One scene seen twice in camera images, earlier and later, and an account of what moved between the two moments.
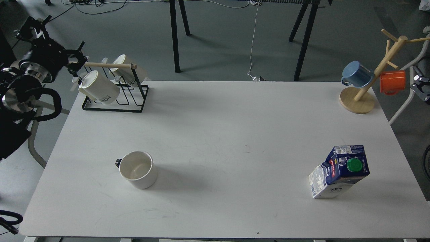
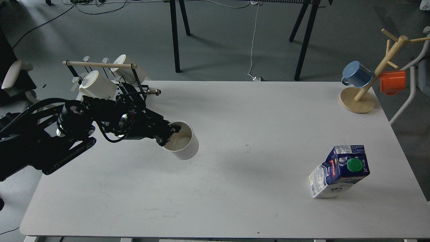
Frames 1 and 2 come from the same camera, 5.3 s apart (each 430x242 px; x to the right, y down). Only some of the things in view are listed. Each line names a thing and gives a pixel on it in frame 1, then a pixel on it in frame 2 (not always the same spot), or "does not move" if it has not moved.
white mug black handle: (139, 168) → (184, 145)
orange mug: (391, 81) does not move
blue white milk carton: (344, 165) does not move
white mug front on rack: (94, 85) does not move
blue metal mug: (359, 76) does not move
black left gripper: (47, 56) → (127, 116)
